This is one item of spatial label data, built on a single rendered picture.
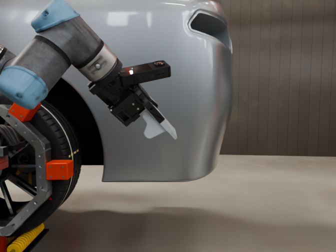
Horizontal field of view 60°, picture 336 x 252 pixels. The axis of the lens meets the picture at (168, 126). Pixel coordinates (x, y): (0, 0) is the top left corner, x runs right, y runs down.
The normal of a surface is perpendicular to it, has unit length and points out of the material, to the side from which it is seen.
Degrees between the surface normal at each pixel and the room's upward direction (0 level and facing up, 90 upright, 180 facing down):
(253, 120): 90
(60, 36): 77
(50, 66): 95
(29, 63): 69
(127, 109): 114
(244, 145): 90
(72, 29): 93
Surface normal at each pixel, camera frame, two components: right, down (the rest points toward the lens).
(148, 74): 0.37, 0.50
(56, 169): 0.00, 0.09
